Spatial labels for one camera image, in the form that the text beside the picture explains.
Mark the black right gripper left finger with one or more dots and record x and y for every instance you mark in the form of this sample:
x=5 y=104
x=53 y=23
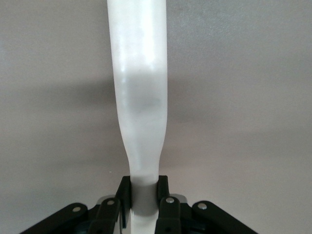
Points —
x=107 y=217

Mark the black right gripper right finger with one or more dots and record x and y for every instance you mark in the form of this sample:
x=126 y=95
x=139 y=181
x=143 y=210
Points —
x=170 y=214

